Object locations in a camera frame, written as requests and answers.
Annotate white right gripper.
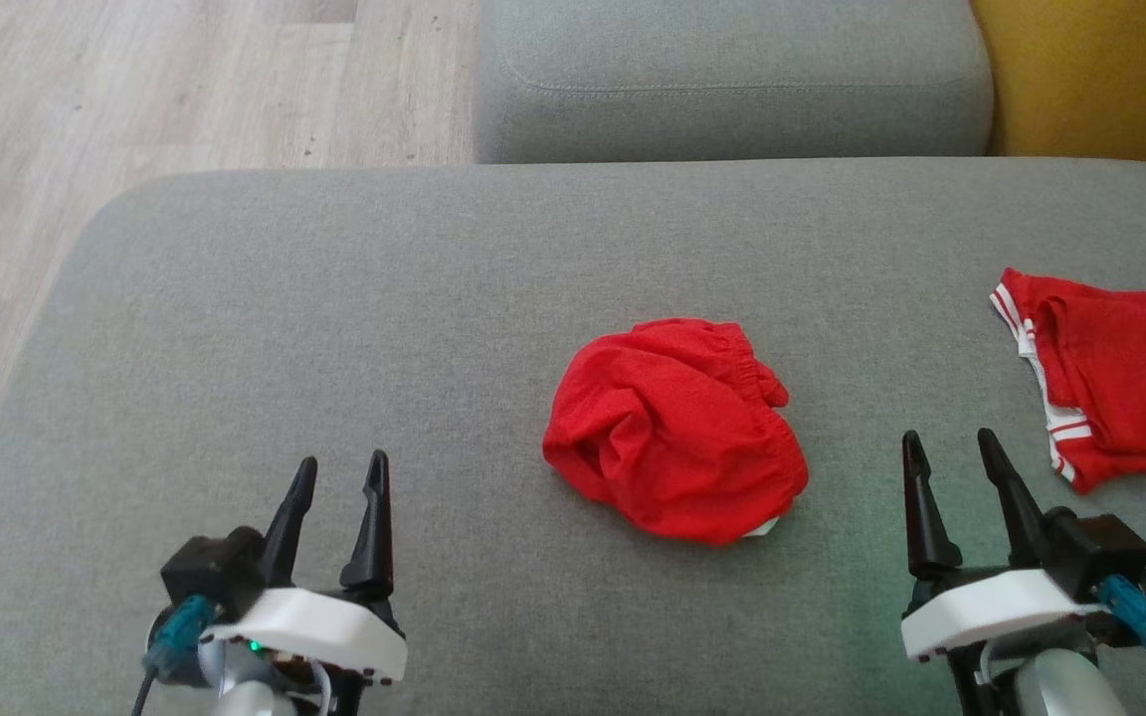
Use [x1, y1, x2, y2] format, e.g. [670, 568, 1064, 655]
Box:
[899, 428, 1111, 664]

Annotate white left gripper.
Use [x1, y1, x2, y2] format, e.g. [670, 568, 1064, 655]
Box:
[197, 449, 409, 687]

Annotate red white jersey shirt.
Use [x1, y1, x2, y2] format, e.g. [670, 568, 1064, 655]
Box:
[989, 267, 1146, 495]

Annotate red shorts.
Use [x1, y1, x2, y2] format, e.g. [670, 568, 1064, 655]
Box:
[541, 318, 811, 547]

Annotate grey sofa seat cushion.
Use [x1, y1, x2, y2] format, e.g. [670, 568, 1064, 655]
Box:
[0, 159, 1146, 716]

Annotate yellow pillow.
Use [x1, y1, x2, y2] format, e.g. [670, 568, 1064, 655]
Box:
[971, 0, 1146, 170]

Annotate grey sofa back cushion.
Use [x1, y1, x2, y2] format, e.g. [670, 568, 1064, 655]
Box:
[474, 0, 995, 166]

